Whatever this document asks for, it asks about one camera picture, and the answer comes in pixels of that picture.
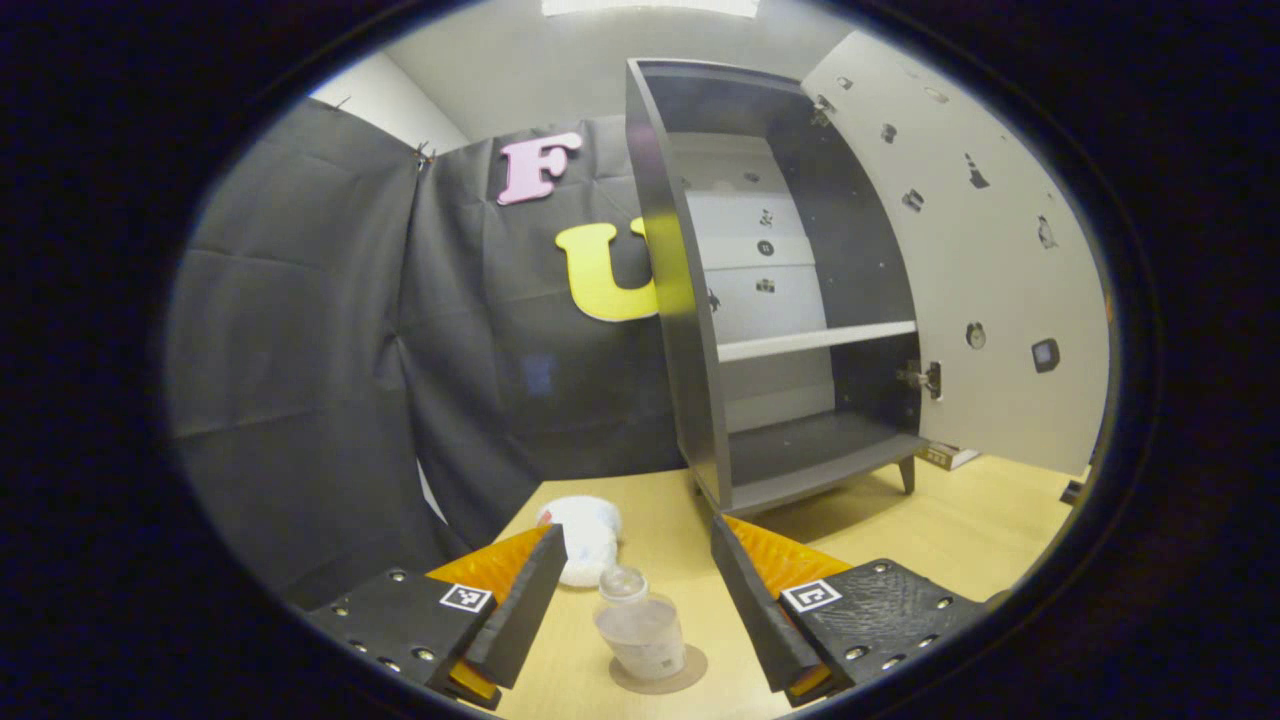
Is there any round brown coaster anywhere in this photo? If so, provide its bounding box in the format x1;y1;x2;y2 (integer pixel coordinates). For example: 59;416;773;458
608;643;709;696

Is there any black backdrop cloth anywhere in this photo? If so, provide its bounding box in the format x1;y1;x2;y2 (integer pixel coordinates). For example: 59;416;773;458
165;98;691;611

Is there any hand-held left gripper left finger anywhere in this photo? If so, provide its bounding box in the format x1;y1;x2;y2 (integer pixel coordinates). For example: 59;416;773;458
305;522;569;711

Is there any white fluffy toy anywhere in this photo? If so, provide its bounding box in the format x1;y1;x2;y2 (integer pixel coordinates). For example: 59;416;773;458
537;495;623;588

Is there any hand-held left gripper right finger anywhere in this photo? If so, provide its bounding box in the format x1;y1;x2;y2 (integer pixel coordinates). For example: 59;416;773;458
710;515;991;709

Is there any clear plastic bottle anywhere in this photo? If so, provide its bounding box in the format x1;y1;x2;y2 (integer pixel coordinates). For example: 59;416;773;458
593;565;688;683

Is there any white cabinet shelf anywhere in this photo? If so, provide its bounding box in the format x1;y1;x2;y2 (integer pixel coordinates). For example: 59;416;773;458
715;320;918;363

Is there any white cabinet door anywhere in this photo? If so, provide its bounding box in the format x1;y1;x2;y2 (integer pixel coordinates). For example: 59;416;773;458
800;30;1111;476

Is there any dark grey cabinet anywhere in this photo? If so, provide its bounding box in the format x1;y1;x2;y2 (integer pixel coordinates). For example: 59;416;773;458
625;58;946;518

